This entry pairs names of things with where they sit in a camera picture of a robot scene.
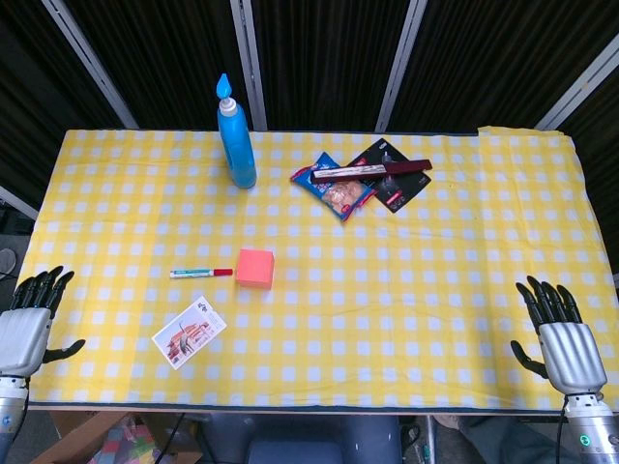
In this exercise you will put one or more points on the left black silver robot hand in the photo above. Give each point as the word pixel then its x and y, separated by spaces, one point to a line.
pixel 21 338

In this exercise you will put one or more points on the brown cardboard box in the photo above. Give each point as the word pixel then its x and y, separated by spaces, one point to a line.
pixel 77 435

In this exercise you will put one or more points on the orange-red cube block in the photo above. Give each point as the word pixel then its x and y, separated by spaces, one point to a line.
pixel 255 270

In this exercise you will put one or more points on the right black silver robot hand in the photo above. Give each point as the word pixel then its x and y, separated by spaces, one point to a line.
pixel 570 355

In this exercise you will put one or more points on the yellow white checked tablecloth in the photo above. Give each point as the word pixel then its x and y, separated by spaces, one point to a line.
pixel 367 309

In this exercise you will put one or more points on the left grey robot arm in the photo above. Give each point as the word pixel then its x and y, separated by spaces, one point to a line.
pixel 9 415

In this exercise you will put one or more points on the black red product package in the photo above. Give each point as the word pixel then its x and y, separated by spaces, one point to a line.
pixel 401 191

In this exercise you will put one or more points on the white marker pen red cap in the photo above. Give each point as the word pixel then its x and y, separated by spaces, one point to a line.
pixel 193 273

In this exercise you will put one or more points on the blue snack bag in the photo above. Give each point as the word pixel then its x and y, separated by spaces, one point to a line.
pixel 341 195

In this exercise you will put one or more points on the blue detergent bottle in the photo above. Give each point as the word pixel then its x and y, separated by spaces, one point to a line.
pixel 237 145

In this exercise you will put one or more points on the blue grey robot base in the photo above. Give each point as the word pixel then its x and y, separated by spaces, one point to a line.
pixel 300 440

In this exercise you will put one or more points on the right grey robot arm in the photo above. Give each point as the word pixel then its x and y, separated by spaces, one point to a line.
pixel 592 430

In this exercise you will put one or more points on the colourful foam puzzle mat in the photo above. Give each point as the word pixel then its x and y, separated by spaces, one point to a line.
pixel 126 444

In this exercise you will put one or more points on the palace picture postcard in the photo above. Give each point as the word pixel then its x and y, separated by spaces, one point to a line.
pixel 191 333

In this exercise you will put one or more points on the grey metal partition post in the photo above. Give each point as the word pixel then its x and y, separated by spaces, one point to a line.
pixel 400 67
pixel 17 202
pixel 580 92
pixel 249 63
pixel 92 63

